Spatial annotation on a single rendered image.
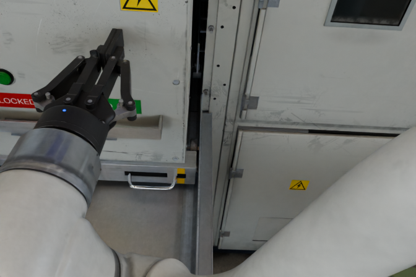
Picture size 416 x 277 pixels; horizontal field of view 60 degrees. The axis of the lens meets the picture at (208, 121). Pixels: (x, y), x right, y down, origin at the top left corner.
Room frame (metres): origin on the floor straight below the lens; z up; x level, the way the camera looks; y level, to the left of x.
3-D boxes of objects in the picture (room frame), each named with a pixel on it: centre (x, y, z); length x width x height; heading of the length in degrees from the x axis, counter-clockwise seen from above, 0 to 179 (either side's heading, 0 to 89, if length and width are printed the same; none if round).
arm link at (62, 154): (0.22, 0.15, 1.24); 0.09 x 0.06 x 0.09; 89
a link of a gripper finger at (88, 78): (0.36, 0.16, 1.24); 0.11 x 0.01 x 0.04; 1
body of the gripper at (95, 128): (0.29, 0.15, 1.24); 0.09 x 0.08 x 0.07; 179
